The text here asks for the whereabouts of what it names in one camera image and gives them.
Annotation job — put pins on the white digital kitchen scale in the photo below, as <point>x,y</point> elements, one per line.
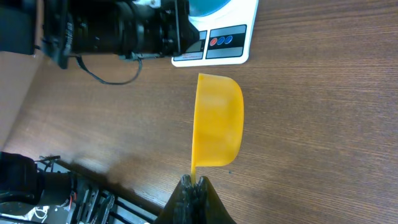
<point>225,36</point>

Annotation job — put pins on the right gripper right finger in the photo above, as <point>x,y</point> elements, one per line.
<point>208,207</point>

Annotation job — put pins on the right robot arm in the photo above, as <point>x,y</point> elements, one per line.
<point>43,191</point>

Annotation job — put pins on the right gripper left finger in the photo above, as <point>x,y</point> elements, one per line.
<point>179,209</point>

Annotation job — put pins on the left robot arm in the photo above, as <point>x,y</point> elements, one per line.
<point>70,28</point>

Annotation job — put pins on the yellow measuring scoop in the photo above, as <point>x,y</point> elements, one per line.
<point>217,123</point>

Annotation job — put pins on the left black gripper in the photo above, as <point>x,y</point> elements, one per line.
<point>178,33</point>

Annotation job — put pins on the teal blue bowl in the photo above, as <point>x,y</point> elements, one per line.
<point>201,8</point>

